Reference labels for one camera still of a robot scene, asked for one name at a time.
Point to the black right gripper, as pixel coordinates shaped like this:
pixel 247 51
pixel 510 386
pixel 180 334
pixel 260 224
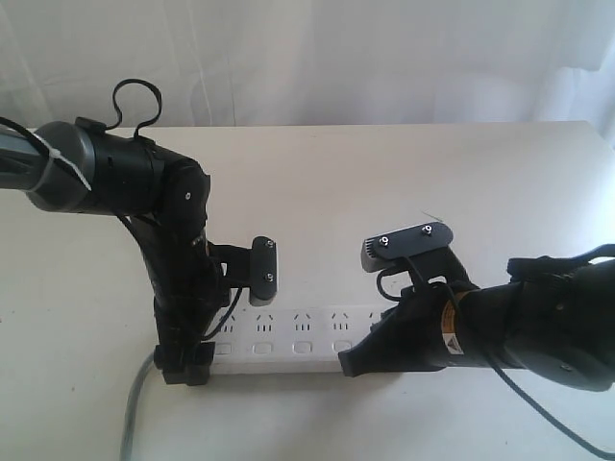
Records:
pixel 408 337

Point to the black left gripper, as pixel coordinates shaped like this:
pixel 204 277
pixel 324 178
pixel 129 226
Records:
pixel 187 284

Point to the white five-outlet power strip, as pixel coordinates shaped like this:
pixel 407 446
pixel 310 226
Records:
pixel 264 341

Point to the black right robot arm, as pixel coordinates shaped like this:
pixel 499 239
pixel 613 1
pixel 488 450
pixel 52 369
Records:
pixel 554 318

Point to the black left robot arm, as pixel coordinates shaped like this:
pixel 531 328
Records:
pixel 158 195

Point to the white zip tie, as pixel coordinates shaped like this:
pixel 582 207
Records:
pixel 27 160

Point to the white backdrop curtain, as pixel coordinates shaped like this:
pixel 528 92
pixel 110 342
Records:
pixel 247 63

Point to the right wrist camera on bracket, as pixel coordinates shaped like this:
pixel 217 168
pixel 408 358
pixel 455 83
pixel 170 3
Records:
pixel 382 251

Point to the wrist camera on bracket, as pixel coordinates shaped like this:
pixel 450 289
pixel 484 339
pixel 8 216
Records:
pixel 382 251
pixel 255 269

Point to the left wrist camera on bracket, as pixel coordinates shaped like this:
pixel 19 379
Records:
pixel 255 269

